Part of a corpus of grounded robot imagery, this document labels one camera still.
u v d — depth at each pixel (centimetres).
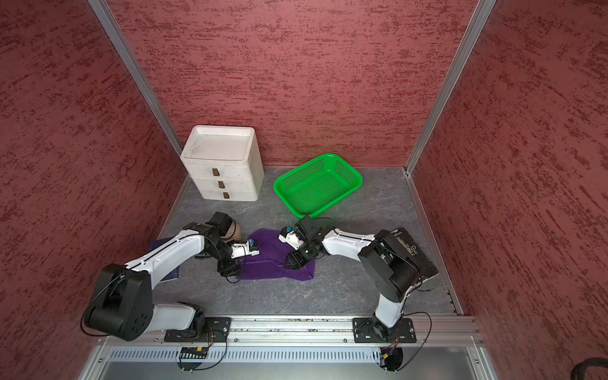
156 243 97
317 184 113
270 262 88
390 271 47
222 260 75
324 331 76
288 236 81
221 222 72
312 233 72
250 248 75
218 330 74
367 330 74
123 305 42
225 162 90
